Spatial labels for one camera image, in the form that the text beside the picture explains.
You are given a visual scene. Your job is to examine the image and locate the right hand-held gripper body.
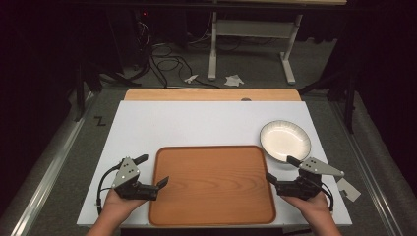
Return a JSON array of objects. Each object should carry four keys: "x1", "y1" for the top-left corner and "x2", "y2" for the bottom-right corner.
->
[{"x1": 275, "y1": 156, "x2": 345, "y2": 202}]

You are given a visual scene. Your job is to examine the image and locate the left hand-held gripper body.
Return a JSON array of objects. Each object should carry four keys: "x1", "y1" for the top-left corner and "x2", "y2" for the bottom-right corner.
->
[{"x1": 111, "y1": 156, "x2": 159, "y2": 202}]

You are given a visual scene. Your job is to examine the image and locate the white ribbed plate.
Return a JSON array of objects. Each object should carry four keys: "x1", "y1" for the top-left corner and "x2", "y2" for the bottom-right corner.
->
[{"x1": 259, "y1": 119, "x2": 312, "y2": 164}]

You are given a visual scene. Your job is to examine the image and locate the person's right hand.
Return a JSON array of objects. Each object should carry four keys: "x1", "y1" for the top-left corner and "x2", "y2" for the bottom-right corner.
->
[{"x1": 280, "y1": 192, "x2": 330, "y2": 222}]

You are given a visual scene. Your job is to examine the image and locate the person's left hand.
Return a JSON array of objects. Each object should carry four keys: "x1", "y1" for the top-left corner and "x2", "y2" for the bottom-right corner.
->
[{"x1": 101, "y1": 189, "x2": 149, "y2": 226}]

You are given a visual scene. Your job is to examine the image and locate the white paper tag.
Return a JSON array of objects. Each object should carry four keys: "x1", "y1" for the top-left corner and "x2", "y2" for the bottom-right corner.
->
[{"x1": 336, "y1": 177, "x2": 362, "y2": 203}]

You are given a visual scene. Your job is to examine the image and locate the brown wooden tray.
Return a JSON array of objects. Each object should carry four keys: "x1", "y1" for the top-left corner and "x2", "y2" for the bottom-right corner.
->
[{"x1": 148, "y1": 145, "x2": 277, "y2": 227}]

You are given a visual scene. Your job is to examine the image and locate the white board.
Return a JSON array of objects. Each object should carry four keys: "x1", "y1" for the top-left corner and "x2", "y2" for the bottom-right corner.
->
[{"x1": 76, "y1": 100, "x2": 353, "y2": 228}]

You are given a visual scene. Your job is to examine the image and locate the black tripod stand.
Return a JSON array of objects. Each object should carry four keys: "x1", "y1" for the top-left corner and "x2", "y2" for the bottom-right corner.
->
[{"x1": 297, "y1": 62, "x2": 359, "y2": 135}]

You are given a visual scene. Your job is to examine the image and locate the light wooden table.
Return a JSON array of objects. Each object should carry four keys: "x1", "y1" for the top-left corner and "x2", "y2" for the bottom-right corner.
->
[{"x1": 124, "y1": 88, "x2": 302, "y2": 102}]

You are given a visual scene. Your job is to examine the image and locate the crumpled white paper scrap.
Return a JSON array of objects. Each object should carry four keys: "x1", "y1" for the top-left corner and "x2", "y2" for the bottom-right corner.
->
[{"x1": 224, "y1": 74, "x2": 245, "y2": 88}]

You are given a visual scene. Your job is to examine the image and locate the white-framed desk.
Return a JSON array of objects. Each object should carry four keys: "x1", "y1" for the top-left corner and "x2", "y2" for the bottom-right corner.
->
[{"x1": 208, "y1": 0, "x2": 348, "y2": 86}]

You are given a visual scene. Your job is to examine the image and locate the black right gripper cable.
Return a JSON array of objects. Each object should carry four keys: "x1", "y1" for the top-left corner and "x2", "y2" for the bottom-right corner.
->
[{"x1": 320, "y1": 182, "x2": 335, "y2": 213}]

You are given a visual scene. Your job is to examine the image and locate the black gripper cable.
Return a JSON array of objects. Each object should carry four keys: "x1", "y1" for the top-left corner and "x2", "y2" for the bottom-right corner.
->
[
  {"x1": 320, "y1": 182, "x2": 335, "y2": 213},
  {"x1": 95, "y1": 163, "x2": 123, "y2": 216}
]

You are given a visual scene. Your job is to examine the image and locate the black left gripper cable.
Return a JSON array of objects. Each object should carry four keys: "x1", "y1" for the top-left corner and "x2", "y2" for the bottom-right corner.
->
[{"x1": 95, "y1": 163, "x2": 123, "y2": 216}]

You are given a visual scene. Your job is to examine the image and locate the silver metal floor rail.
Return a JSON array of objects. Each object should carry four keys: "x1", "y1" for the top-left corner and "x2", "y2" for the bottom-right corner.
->
[
  {"x1": 9, "y1": 92, "x2": 96, "y2": 236},
  {"x1": 329, "y1": 100, "x2": 406, "y2": 236}
]

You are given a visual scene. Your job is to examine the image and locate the black floor cables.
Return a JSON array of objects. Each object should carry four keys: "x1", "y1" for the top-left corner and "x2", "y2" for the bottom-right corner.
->
[{"x1": 132, "y1": 19, "x2": 221, "y2": 89}]

